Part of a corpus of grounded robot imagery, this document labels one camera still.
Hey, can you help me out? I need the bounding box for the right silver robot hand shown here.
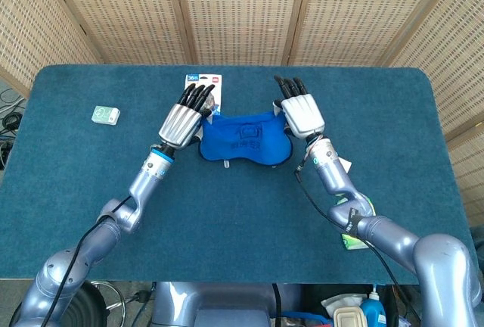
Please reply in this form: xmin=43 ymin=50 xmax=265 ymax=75
xmin=271 ymin=74 xmax=327 ymax=140

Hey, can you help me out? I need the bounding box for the blue detergent bottle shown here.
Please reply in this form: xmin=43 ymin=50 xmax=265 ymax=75
xmin=359 ymin=284 xmax=387 ymax=326

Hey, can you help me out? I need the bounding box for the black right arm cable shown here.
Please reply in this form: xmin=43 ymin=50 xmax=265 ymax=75
xmin=293 ymin=163 xmax=423 ymax=327

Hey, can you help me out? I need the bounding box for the white crumpled bag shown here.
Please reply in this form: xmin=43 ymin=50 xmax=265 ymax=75
xmin=321 ymin=292 xmax=366 ymax=315

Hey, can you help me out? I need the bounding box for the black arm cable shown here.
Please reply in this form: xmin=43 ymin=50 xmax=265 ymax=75
xmin=41 ymin=196 xmax=133 ymax=327
xmin=293 ymin=163 xmax=423 ymax=327

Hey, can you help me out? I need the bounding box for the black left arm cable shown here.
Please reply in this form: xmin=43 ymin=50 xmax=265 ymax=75
xmin=41 ymin=196 xmax=133 ymax=327

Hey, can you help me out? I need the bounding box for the grey robot torso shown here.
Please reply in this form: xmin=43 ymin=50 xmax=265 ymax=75
xmin=150 ymin=281 xmax=303 ymax=327

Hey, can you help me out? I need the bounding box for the woven wooden folding screen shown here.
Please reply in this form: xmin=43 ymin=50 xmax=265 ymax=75
xmin=0 ymin=0 xmax=484 ymax=226

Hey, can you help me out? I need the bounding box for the black floor cable bundle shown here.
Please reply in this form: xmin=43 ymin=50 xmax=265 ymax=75
xmin=0 ymin=88 xmax=26 ymax=169

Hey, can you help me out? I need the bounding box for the blue tape roll pack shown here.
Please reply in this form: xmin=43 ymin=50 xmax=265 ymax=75
xmin=184 ymin=73 xmax=224 ymax=116

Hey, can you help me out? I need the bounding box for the beige lidded food container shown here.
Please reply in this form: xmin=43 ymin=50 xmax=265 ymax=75
xmin=332 ymin=306 xmax=367 ymax=327

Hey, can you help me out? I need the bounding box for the green plastic bag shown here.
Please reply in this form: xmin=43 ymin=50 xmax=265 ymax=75
xmin=334 ymin=196 xmax=375 ymax=251

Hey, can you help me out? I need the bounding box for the chrome stool ring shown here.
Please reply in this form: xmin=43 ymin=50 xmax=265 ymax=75
xmin=92 ymin=281 xmax=126 ymax=320

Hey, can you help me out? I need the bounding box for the black round ribbed object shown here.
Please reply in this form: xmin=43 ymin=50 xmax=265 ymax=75
xmin=9 ymin=280 xmax=109 ymax=327

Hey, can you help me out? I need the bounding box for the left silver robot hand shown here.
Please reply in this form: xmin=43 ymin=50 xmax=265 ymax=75
xmin=157 ymin=82 xmax=216 ymax=151

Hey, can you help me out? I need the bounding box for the blue kitchen towel black trim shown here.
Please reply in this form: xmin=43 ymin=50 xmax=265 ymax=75
xmin=197 ymin=109 xmax=295 ymax=165

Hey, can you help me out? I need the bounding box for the black power plug cable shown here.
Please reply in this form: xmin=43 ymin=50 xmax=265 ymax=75
xmin=126 ymin=281 xmax=157 ymax=307

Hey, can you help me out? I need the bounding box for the small green white box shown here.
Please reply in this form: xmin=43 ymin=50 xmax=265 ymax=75
xmin=92 ymin=104 xmax=121 ymax=126

